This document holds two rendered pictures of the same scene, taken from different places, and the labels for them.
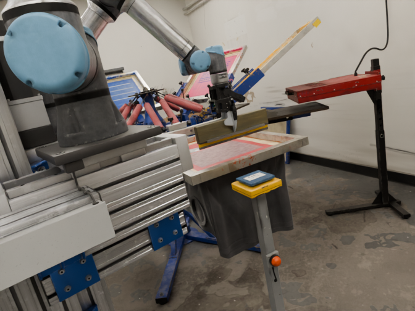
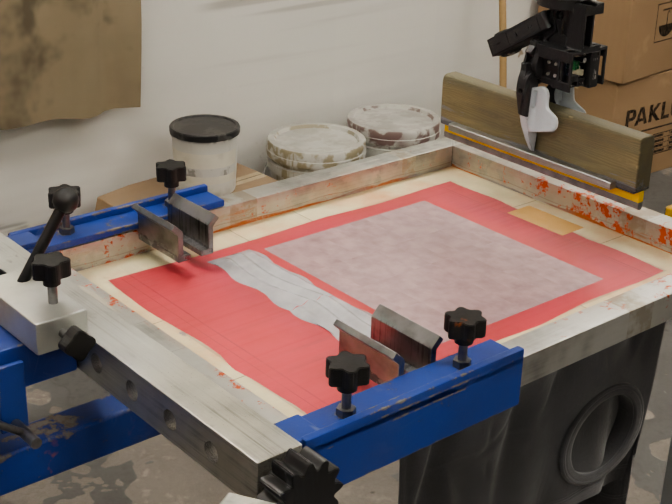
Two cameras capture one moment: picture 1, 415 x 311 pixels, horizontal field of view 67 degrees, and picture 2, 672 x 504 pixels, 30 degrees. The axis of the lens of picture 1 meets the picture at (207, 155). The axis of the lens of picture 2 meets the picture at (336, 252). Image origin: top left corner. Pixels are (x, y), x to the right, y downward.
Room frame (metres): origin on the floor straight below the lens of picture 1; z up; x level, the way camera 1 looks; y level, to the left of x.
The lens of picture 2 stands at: (2.12, 1.34, 1.64)
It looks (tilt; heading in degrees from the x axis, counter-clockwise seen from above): 24 degrees down; 252
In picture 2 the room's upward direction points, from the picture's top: 2 degrees clockwise
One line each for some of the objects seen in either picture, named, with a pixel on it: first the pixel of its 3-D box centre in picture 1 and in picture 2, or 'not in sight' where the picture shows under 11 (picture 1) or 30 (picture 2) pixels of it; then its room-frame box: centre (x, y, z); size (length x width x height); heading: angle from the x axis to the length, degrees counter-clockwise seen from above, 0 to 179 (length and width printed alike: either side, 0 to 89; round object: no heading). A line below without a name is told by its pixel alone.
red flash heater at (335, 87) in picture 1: (331, 87); not in sight; (2.40, -1.03, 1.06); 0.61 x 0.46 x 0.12; 83
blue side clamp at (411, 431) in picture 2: not in sight; (404, 410); (1.72, 0.31, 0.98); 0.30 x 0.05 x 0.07; 23
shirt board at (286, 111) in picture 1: (238, 124); not in sight; (2.50, -0.29, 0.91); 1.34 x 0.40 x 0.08; 83
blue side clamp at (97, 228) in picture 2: not in sight; (121, 236); (1.94, -0.20, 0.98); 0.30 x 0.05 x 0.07; 23
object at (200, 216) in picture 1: (192, 194); (516, 432); (1.48, 0.11, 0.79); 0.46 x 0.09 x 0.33; 23
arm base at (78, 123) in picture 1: (88, 115); not in sight; (0.71, 0.24, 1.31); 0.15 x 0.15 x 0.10
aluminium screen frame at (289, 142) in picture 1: (212, 147); (394, 264); (1.61, -0.04, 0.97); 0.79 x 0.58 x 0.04; 23
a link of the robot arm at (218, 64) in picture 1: (215, 60); not in sight; (1.36, -0.11, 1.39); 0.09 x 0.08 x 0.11; 99
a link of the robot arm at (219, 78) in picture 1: (220, 78); not in sight; (1.36, -0.12, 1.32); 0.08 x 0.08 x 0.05
